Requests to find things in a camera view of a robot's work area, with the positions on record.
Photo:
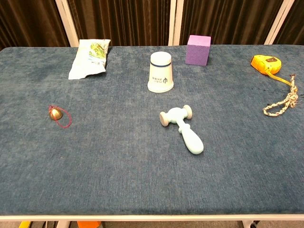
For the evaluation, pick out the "orange object under table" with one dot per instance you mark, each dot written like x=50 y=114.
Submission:
x=89 y=224

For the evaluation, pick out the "dark brown curtain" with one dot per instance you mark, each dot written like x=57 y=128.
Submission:
x=123 y=21

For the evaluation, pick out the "white table frame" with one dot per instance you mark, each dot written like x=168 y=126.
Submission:
x=152 y=217

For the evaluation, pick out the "light blue toy hammer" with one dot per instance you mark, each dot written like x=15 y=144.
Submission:
x=190 y=137

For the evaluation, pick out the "blue velvet table cloth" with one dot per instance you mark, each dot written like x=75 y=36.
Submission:
x=118 y=166

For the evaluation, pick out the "white screen frame post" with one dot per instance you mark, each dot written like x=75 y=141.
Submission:
x=178 y=23
x=172 y=23
x=67 y=23
x=278 y=23

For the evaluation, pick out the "yellow tape measure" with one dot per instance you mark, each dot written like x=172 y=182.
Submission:
x=266 y=63

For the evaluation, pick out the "white green snack bag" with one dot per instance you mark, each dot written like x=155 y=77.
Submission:
x=88 y=61

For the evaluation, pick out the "yellow object under table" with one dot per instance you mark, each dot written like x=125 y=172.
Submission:
x=24 y=225

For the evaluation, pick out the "white paper cup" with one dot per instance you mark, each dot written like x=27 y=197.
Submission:
x=160 y=73

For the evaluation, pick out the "purple foam cube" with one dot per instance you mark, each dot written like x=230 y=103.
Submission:
x=197 y=53

